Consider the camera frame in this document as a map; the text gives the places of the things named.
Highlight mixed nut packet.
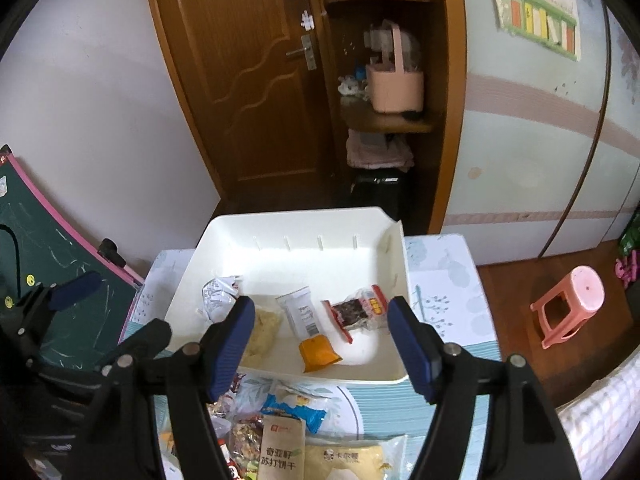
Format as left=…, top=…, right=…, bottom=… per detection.
left=220, top=412, right=266, bottom=480

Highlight blue snack packet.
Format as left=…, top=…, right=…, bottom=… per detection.
left=261, top=392, right=327, bottom=435

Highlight green plastic bag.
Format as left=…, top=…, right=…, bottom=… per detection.
left=617, top=210, right=640, bottom=261

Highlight black chalkboard knob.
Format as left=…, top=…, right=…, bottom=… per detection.
left=97, top=239, right=127, bottom=267

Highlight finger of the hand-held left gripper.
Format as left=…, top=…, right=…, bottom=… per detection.
left=107, top=319, right=173, bottom=367
left=0, top=271, right=103, bottom=358

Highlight metal door handle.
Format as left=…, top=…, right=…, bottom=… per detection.
left=286, top=35, right=317, bottom=71

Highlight yellow flaky snack packet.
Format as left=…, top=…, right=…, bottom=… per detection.
left=240, top=305, right=283, bottom=358

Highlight green chalkboard pink frame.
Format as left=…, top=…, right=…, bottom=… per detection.
left=0, top=145, right=146, bottom=371

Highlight pale green sliding wardrobe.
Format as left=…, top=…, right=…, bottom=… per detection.
left=440, top=0, right=640, bottom=266

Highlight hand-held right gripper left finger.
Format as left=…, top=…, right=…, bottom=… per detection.
left=62, top=296, right=256, bottom=480

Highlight pink handled basket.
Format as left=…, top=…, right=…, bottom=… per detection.
left=366, top=22, right=425, bottom=113

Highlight crumpled silver wrapper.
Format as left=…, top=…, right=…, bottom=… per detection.
left=201, top=275, right=243, bottom=323

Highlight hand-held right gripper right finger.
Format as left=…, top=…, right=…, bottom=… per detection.
left=387, top=296, right=583, bottom=480

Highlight clear yellow cake packet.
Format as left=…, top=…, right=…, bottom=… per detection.
left=302, top=435, right=406, bottom=480

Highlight white snack packet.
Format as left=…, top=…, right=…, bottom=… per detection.
left=276, top=286, right=321, bottom=338

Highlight pink plastic stool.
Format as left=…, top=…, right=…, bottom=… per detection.
left=530, top=266, right=605, bottom=350

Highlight pile of small trinkets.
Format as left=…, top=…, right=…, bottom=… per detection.
left=337, top=65, right=371, bottom=98

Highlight black box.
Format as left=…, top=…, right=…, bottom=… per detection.
left=350, top=169, right=411, bottom=221

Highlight folded pink cloths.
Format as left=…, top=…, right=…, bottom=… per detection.
left=346, top=129, right=415, bottom=170

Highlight pink toy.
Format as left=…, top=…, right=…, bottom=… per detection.
left=615, top=255, right=640, bottom=287

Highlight beige cracker packet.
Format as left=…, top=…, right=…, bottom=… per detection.
left=257, top=414, right=306, bottom=480

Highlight orange snack packet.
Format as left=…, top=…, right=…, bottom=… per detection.
left=298, top=337, right=343, bottom=373

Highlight wall poster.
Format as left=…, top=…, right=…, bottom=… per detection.
left=486, top=0, right=582, bottom=62

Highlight brown wooden door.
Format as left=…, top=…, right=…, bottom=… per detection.
left=142, top=0, right=341, bottom=201

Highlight white checked bedsheet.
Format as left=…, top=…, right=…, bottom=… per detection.
left=557, top=357, right=640, bottom=480

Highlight red dark snack packet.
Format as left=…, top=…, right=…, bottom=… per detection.
left=322, top=285, right=390, bottom=343

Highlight wooden corner shelf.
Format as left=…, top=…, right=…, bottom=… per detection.
left=310, top=0, right=466, bottom=233

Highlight white plastic storage bin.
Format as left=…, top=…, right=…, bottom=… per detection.
left=165, top=206, right=411, bottom=386

